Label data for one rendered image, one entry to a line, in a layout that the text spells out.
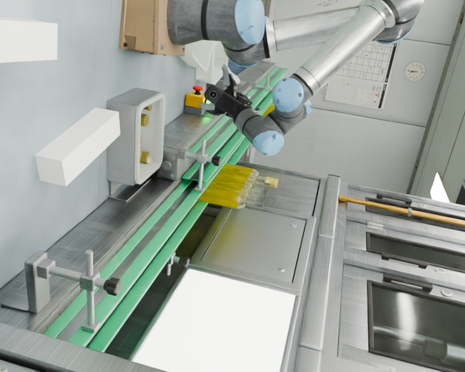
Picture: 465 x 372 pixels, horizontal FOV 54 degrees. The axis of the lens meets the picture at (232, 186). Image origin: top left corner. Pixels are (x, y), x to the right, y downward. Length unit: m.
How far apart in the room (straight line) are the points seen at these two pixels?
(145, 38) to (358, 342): 0.94
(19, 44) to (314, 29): 0.81
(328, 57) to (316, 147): 6.44
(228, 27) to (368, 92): 6.18
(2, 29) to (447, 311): 1.33
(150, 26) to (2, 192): 0.54
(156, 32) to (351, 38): 0.48
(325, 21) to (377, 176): 6.48
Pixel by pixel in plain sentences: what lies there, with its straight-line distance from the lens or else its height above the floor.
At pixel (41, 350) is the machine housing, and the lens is 0.63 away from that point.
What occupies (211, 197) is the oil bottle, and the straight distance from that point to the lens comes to 1.49.
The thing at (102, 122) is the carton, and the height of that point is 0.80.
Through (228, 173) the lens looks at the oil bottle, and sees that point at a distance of 1.59.
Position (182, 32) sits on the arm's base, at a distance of 1.27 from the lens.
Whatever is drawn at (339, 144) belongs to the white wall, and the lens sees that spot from 7.56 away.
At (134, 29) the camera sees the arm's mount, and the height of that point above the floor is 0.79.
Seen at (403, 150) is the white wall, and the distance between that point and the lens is 7.62.
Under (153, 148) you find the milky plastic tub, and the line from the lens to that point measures 1.37.
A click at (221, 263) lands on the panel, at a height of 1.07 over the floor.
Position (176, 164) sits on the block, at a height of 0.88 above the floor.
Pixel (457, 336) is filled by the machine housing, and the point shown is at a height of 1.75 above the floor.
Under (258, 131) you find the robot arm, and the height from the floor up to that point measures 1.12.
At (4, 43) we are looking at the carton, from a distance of 0.79.
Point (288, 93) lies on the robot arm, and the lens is 1.13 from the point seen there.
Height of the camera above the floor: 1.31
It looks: 10 degrees down
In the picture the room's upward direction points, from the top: 102 degrees clockwise
